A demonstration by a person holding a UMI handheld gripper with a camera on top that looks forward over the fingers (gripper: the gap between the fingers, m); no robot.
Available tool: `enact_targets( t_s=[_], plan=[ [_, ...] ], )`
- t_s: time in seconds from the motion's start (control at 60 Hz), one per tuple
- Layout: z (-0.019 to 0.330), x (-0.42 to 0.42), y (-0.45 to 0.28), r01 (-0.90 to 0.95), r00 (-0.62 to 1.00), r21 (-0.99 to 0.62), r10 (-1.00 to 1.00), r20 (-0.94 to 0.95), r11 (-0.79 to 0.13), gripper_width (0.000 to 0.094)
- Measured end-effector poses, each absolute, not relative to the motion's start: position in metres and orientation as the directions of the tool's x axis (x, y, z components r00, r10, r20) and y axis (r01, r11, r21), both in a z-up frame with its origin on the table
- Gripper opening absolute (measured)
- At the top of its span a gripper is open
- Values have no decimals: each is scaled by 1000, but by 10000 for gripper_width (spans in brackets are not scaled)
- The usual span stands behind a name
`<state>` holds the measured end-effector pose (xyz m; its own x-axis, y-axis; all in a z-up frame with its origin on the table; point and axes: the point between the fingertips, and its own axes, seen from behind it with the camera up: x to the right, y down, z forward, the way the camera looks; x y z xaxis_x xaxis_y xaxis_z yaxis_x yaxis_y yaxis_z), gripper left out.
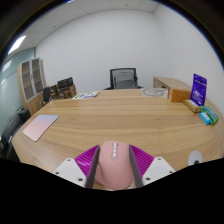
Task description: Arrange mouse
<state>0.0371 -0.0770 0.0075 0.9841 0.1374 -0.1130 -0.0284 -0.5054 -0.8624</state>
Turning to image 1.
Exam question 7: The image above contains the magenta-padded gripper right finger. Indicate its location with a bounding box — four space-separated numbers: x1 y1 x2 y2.
128 144 176 188

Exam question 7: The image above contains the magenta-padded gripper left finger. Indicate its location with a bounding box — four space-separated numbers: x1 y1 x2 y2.
52 144 101 188

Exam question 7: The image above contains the pink computer mouse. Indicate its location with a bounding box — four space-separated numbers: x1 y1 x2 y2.
95 140 134 191

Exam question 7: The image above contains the pink and blue mouse pad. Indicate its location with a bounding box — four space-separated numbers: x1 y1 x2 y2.
22 114 60 143

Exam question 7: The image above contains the white printed leaflet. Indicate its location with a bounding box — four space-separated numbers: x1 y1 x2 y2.
72 90 101 101

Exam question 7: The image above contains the round white disc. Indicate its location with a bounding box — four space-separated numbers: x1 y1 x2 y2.
141 87 169 98

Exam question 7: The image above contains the wide brown cardboard box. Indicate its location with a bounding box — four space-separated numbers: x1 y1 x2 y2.
58 84 78 99

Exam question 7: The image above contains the small tan box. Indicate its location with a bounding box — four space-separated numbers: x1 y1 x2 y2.
182 98 202 114

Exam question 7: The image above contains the blue packet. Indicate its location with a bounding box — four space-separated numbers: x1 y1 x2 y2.
198 111 212 126

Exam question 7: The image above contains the orange wooden box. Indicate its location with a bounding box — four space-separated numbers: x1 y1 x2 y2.
168 88 193 103

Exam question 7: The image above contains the black leather sofa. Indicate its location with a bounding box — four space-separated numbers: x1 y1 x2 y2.
0 108 32 161

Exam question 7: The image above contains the dark flat cardboard box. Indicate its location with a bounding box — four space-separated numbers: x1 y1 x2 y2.
57 77 74 90

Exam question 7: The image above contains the green packet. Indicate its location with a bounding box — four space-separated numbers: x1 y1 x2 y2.
200 105 220 125

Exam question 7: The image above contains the black mesh office chair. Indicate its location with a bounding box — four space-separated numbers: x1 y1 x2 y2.
103 67 144 90

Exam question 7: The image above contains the purple sign stand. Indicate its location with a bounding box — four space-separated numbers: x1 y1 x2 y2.
189 73 208 107

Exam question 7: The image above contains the wooden shelf cabinet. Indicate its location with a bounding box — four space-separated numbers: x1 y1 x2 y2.
17 57 48 116

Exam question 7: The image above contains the ceiling light panel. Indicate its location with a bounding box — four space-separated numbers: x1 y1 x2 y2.
7 34 27 56

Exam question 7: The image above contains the white cable grommet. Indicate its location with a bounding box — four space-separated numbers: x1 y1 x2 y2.
187 150 204 167

